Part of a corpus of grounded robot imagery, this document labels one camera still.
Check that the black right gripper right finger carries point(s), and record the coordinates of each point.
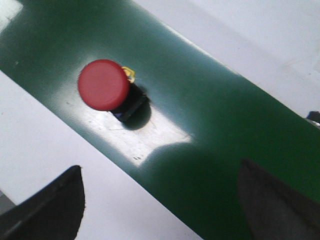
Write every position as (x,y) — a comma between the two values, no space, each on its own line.
(273,210)

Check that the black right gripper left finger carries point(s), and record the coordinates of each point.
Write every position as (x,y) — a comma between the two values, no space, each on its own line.
(53,213)

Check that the red mushroom push button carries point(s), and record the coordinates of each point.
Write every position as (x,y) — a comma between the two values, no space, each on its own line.
(106,86)

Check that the green conveyor belt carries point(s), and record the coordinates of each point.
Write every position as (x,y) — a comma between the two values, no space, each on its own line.
(205,119)

